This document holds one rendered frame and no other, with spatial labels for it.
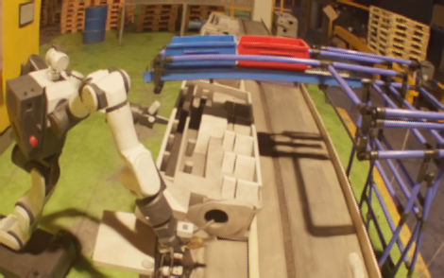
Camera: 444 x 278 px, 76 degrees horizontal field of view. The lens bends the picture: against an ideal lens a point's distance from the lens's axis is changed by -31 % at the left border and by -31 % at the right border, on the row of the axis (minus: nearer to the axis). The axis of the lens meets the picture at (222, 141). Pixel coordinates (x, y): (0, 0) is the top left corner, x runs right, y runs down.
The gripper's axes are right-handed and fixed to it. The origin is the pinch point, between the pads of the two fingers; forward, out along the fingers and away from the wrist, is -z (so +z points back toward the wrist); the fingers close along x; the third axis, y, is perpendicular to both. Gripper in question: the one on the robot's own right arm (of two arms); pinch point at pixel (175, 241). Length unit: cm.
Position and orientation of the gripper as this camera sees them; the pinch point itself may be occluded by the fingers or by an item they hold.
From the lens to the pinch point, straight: 114.2
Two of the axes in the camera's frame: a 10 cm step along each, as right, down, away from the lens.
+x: 0.2, -4.6, 8.9
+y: -9.4, 2.9, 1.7
